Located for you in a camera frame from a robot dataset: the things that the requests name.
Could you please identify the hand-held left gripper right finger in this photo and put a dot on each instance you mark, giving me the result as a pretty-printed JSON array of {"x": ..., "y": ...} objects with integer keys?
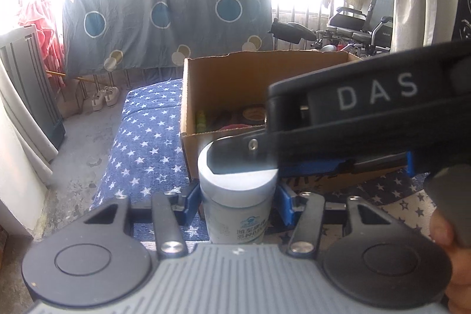
[{"x": 285, "y": 204}]

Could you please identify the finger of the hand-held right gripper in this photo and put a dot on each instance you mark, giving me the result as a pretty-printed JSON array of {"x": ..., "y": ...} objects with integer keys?
[
  {"x": 312, "y": 167},
  {"x": 235, "y": 155}
]

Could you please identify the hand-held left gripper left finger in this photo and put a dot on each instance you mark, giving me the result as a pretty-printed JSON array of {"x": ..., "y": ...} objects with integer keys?
[{"x": 191, "y": 200}]

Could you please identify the pink collapsible bowl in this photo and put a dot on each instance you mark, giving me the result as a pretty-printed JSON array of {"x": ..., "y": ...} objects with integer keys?
[{"x": 235, "y": 125}]

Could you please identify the white supplement bottle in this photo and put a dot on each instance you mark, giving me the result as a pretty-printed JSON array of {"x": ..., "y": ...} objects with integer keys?
[{"x": 239, "y": 189}]

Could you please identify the black tape roll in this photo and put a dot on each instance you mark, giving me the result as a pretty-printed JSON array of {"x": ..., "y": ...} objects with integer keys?
[{"x": 254, "y": 112}]

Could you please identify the brown cardboard box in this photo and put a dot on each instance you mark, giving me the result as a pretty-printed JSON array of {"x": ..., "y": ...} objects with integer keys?
[{"x": 228, "y": 82}]

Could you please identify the person's right hand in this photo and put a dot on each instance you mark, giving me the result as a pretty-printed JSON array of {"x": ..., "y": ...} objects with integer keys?
[{"x": 441, "y": 229}]

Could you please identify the star-printed blanket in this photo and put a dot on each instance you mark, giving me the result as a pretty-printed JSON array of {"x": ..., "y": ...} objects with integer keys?
[{"x": 147, "y": 137}]

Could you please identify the black wheelchair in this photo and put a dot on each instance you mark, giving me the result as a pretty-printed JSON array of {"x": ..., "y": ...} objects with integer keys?
[{"x": 349, "y": 26}]

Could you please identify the black padded seat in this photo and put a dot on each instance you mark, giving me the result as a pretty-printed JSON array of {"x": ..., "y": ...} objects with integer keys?
[{"x": 294, "y": 30}]

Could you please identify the white sneaker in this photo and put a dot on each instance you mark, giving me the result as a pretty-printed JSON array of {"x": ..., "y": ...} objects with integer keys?
[
  {"x": 98, "y": 101},
  {"x": 112, "y": 96}
]

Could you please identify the grey-blue hanging bedsheet with circles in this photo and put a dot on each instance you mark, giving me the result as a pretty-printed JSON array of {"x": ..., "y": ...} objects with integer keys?
[{"x": 191, "y": 30}]

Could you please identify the wooden pole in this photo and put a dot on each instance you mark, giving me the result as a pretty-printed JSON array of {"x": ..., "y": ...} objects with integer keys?
[{"x": 70, "y": 75}]

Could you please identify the white leaning board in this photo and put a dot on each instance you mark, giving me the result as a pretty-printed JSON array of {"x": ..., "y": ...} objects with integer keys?
[{"x": 18, "y": 152}]

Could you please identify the grey ribbed panel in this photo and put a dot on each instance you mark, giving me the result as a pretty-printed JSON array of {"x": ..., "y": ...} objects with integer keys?
[{"x": 29, "y": 86}]

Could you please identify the red hanging cloth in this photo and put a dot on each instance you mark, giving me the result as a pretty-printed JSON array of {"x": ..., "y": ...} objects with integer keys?
[{"x": 40, "y": 27}]

